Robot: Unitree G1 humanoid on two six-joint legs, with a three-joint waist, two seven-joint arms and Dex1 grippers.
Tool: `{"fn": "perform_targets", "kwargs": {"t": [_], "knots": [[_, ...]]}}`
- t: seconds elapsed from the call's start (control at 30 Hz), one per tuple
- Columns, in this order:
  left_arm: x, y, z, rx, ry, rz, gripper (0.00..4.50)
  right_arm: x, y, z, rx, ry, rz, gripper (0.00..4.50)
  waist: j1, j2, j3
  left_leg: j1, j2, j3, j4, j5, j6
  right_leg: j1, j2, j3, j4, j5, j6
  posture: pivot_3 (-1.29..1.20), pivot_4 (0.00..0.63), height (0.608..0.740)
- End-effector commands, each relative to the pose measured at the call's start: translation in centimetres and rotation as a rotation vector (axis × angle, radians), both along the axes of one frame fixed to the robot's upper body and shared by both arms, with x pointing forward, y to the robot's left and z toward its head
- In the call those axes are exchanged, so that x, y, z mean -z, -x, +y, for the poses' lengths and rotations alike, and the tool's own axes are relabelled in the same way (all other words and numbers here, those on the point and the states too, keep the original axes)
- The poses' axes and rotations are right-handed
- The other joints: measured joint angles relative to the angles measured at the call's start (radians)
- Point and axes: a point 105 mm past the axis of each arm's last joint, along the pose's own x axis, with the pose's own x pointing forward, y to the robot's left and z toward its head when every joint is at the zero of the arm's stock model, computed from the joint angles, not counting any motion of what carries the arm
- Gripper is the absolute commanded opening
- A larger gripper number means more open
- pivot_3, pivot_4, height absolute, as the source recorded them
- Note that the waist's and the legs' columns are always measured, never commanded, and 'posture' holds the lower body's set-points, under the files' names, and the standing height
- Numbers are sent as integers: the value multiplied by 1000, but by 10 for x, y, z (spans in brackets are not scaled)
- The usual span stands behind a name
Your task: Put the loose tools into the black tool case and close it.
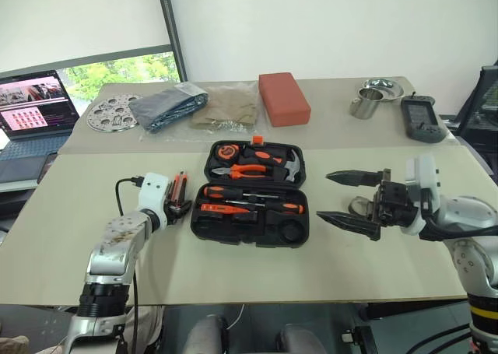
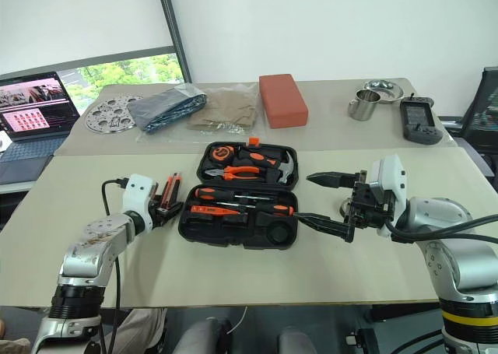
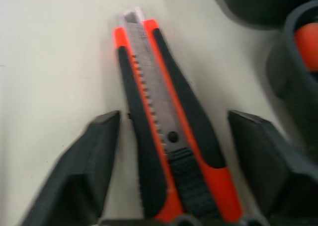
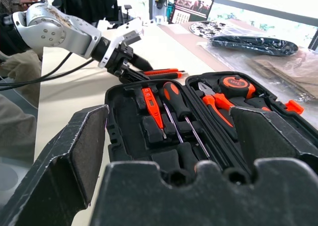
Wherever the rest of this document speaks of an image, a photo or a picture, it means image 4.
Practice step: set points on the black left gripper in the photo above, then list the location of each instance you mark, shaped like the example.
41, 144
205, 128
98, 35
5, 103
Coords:
121, 59

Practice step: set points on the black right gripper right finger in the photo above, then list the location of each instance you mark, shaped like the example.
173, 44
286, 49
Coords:
273, 136

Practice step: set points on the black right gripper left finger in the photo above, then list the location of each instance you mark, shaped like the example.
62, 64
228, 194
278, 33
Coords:
49, 173

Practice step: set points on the orange black utility knife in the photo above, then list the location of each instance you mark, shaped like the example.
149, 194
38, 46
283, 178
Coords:
169, 75

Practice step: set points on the orange voltage tester pen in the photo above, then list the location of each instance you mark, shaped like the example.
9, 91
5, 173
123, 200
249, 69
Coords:
152, 104

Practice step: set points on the large orange black screwdriver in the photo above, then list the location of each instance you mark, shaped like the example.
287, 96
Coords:
176, 99

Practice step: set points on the black tool case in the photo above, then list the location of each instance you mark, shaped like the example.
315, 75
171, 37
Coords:
129, 127

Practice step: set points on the bystander bare hand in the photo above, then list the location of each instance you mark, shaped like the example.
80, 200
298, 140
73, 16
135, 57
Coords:
28, 0

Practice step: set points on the black chair armrest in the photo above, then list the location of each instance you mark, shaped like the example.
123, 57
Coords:
127, 11

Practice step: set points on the orange black tape measure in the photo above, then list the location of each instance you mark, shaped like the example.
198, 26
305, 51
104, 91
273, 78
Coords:
236, 87

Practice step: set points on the beige cloth in clear bag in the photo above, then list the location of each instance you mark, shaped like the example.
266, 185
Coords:
285, 70

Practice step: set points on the white rack with bottles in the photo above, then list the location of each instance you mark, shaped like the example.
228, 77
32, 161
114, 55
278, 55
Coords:
160, 5

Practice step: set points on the beige trousers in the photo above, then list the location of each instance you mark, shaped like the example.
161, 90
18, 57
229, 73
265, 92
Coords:
17, 106

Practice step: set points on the perforated round metal plate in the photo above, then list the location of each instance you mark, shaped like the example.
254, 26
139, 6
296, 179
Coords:
206, 28

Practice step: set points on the black garment with white print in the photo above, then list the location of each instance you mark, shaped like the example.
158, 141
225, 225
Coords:
89, 2

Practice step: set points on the open laptop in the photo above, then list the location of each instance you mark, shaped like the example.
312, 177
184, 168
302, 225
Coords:
191, 5

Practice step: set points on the dark blue bagged garment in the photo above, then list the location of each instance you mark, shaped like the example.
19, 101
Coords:
248, 45

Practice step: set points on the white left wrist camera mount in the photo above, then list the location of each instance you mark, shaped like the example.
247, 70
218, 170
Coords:
129, 28

